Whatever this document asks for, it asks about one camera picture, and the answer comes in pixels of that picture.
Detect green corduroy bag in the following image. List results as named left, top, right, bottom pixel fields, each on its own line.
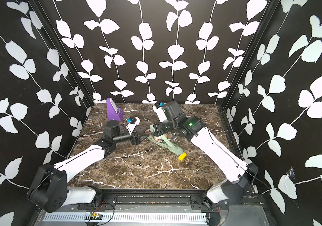
left=148, top=134, right=184, bottom=156

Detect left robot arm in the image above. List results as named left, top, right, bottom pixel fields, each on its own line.
left=27, top=120, right=149, bottom=213

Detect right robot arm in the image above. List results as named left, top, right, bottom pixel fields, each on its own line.
left=153, top=114, right=258, bottom=209

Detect purple stand with card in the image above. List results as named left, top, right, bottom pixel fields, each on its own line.
left=106, top=98, right=124, bottom=121

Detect yellow block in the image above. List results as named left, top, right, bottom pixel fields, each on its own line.
left=178, top=152, right=187, bottom=161

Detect small circuit board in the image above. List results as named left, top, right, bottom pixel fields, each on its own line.
left=89, top=213, right=103, bottom=221

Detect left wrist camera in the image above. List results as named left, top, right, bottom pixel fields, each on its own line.
left=126, top=116, right=140, bottom=134

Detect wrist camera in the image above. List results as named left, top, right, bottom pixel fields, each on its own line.
left=126, top=116, right=140, bottom=134
left=152, top=101, right=183, bottom=122

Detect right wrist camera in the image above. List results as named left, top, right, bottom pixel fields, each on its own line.
left=152, top=101, right=183, bottom=122

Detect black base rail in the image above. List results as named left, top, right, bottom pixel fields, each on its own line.
left=36, top=192, right=266, bottom=211

